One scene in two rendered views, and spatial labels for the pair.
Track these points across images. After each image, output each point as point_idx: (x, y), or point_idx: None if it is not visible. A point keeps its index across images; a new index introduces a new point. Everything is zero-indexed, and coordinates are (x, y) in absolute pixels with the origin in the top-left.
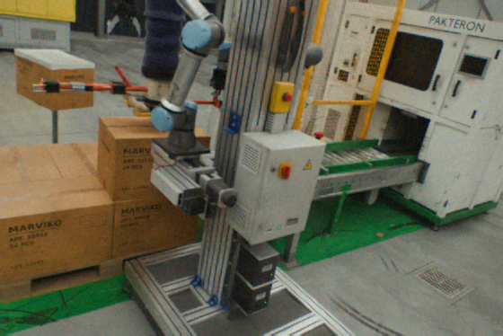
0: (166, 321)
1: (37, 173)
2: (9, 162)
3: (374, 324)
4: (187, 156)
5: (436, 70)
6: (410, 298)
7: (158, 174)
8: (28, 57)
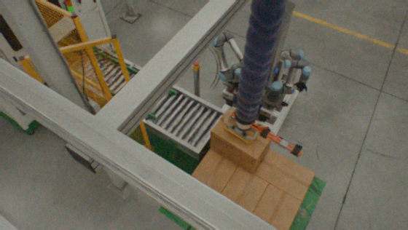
0: (283, 119)
1: (275, 196)
2: (277, 218)
3: (218, 74)
4: None
5: (60, 1)
6: (191, 65)
7: (291, 100)
8: None
